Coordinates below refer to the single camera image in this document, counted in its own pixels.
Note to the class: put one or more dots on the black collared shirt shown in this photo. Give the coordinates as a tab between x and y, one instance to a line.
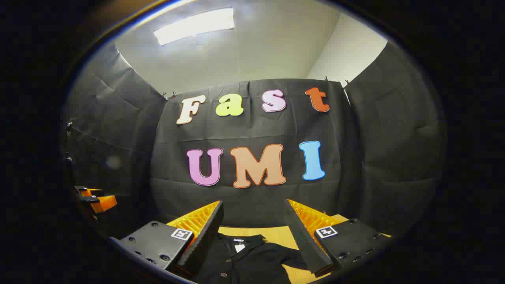
252	264

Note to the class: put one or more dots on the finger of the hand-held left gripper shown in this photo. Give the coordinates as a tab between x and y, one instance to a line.
103	203
90	191

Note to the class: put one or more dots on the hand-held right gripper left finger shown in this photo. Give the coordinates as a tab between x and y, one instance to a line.
205	236

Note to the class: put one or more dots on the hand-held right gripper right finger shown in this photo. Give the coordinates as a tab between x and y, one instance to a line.
303	240

